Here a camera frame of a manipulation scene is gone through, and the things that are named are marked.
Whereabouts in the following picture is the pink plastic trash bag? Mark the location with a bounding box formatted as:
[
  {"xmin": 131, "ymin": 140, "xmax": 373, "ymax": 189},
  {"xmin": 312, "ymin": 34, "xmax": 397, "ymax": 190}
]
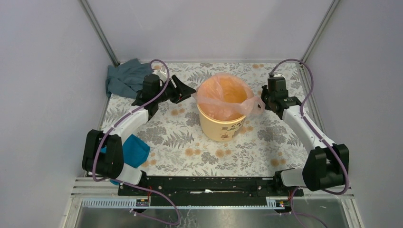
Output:
[{"xmin": 194, "ymin": 73, "xmax": 266, "ymax": 121}]

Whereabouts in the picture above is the yellow plastic trash bin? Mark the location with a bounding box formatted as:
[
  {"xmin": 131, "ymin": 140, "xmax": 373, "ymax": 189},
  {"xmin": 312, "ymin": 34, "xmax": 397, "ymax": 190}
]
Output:
[{"xmin": 197, "ymin": 105, "xmax": 246, "ymax": 142}]

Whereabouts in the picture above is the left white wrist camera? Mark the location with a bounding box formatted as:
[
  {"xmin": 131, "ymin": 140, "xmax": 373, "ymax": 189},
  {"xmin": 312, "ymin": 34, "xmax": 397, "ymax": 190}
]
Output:
[{"xmin": 153, "ymin": 67, "xmax": 168, "ymax": 83}]

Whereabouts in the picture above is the bright blue cloth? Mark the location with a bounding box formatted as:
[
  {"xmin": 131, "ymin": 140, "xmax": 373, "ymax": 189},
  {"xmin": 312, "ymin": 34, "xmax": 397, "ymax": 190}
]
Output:
[{"xmin": 95, "ymin": 134, "xmax": 150, "ymax": 185}]

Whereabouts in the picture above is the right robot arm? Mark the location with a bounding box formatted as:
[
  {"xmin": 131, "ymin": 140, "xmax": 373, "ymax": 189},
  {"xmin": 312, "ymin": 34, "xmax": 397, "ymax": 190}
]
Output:
[{"xmin": 261, "ymin": 76, "xmax": 349, "ymax": 196}]

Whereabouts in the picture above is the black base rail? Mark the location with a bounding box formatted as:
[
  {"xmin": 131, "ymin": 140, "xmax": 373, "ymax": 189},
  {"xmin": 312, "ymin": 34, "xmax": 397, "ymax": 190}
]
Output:
[{"xmin": 118, "ymin": 176, "xmax": 294, "ymax": 207}]

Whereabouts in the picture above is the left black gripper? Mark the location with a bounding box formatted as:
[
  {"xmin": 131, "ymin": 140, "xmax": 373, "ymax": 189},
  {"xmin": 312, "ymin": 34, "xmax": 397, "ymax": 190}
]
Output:
[{"xmin": 154, "ymin": 74, "xmax": 195, "ymax": 103}]

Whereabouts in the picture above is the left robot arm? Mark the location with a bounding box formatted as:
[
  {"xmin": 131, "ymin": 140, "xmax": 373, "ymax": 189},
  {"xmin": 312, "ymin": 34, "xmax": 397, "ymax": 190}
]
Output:
[{"xmin": 81, "ymin": 74, "xmax": 196, "ymax": 195}]

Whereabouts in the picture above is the floral patterned table mat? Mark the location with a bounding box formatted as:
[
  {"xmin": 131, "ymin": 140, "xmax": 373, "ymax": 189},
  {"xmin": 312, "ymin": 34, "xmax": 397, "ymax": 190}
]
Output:
[{"xmin": 94, "ymin": 62, "xmax": 318, "ymax": 178}]

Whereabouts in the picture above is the grey-blue cloth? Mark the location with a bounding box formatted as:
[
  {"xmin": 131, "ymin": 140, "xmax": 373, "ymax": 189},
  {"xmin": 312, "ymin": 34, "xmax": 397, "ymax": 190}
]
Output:
[{"xmin": 105, "ymin": 58, "xmax": 153, "ymax": 99}]

